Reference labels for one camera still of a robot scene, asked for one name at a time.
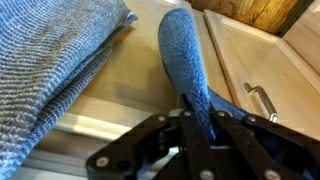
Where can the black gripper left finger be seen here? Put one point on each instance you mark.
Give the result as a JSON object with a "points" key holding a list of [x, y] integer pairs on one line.
{"points": [[156, 150]]}

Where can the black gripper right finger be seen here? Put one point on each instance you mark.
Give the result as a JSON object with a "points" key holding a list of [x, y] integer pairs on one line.
{"points": [[276, 150]]}

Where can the blue terry cloth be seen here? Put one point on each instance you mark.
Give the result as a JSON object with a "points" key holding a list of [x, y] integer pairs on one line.
{"points": [[186, 66]]}

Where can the wide wooden cabinet door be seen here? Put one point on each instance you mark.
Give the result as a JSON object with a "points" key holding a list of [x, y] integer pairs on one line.
{"points": [[140, 66]]}

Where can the narrow wooden cabinet door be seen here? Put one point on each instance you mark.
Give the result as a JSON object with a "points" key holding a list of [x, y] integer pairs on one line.
{"points": [[266, 60]]}

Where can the wide wooden drawer front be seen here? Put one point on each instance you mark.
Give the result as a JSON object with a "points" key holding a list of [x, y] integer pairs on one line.
{"points": [[66, 163]]}

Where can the wooden sink base cabinet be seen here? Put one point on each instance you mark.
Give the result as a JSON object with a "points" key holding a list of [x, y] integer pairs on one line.
{"points": [[306, 33]]}

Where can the grey blue woven towel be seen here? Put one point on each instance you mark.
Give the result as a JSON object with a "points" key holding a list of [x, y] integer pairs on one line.
{"points": [[43, 66]]}

